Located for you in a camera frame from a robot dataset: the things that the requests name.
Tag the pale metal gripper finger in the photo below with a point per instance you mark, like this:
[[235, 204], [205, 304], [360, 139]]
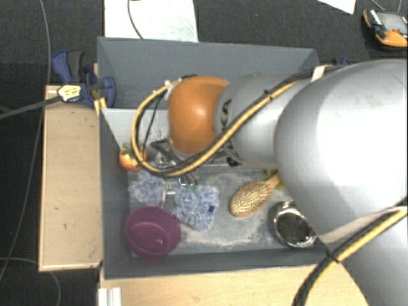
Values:
[[169, 202], [170, 190]]

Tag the blue and white cloth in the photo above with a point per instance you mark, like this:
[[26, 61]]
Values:
[[194, 207]]

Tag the purple bowl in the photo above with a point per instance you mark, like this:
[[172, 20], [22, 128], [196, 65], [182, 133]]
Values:
[[152, 233]]

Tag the orange toy fruit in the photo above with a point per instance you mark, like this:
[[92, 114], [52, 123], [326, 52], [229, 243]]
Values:
[[129, 161]]

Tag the grey metal bin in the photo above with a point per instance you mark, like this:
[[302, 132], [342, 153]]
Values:
[[229, 234]]

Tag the wooden hairbrush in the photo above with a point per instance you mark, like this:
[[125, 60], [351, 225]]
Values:
[[252, 198]]

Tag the pale wood board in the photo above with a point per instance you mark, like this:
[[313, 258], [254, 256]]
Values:
[[71, 183]]

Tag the yellow-green toy fruit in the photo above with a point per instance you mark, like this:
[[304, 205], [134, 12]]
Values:
[[273, 173]]

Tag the shiny metal cup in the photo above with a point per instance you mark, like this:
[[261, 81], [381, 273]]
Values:
[[294, 226]]

